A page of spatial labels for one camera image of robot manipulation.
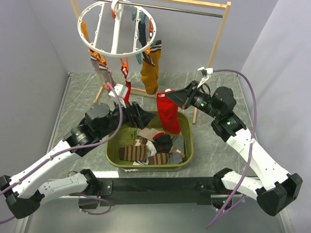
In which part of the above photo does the grey sock in basket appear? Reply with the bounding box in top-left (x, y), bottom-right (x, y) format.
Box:
top-left (167, 135), bottom-right (186, 165)

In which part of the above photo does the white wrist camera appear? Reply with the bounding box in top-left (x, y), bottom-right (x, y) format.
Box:
top-left (105, 83), bottom-right (127, 100)
top-left (197, 67), bottom-right (213, 87)

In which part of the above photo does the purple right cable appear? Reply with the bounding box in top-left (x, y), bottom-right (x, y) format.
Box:
top-left (206, 69), bottom-right (258, 229)

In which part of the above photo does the black sock in basket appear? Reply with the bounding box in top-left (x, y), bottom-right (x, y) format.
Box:
top-left (154, 134), bottom-right (173, 153)

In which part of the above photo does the navy hanging sock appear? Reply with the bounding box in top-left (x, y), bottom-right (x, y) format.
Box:
top-left (138, 21), bottom-right (147, 47)

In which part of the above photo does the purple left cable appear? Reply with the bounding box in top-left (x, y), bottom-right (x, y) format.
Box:
top-left (0, 83), bottom-right (124, 224)

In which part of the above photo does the mustard yellow sock pair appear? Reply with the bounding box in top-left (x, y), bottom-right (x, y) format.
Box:
top-left (140, 40), bottom-right (162, 95)

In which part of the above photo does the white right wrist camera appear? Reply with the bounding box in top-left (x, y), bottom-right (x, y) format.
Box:
top-left (197, 67), bottom-right (213, 87)

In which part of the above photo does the grey-brown striped sock pair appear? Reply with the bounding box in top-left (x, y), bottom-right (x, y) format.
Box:
top-left (90, 55), bottom-right (116, 86)

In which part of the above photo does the white round clip hanger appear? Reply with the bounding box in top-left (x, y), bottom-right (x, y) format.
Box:
top-left (76, 0), bottom-right (157, 58)

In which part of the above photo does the beige sock in basket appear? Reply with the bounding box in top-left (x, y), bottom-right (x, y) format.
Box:
top-left (137, 128), bottom-right (165, 142)

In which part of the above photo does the olive green plastic basket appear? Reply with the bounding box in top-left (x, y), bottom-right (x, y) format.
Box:
top-left (105, 112), bottom-right (194, 172)

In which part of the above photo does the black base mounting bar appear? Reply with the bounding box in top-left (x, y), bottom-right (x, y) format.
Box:
top-left (99, 177), bottom-right (229, 205)

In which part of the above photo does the aluminium rail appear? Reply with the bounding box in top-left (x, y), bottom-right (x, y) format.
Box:
top-left (52, 178), bottom-right (258, 202)

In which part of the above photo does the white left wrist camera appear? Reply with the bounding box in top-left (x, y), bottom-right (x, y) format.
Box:
top-left (105, 83), bottom-right (127, 100)

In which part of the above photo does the wooden clothes rack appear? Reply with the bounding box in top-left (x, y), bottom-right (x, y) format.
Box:
top-left (69, 0), bottom-right (231, 125)

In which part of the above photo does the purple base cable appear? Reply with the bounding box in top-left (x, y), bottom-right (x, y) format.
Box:
top-left (70, 193), bottom-right (115, 216)

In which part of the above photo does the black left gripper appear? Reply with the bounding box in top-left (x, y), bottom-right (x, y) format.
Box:
top-left (98, 97), bottom-right (156, 139)

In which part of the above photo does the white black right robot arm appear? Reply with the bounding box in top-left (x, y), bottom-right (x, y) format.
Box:
top-left (165, 81), bottom-right (303, 216)

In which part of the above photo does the red santa sock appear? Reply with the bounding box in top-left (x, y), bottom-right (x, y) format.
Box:
top-left (156, 92), bottom-right (180, 134)

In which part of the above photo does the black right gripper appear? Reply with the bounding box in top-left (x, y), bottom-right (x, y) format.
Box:
top-left (165, 81), bottom-right (220, 119)

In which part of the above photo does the brown striped sock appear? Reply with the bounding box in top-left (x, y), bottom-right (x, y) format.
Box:
top-left (119, 145), bottom-right (148, 162)
top-left (148, 153), bottom-right (171, 165)

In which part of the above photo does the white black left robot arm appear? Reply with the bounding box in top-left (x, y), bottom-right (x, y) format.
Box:
top-left (0, 102), bottom-right (156, 219)

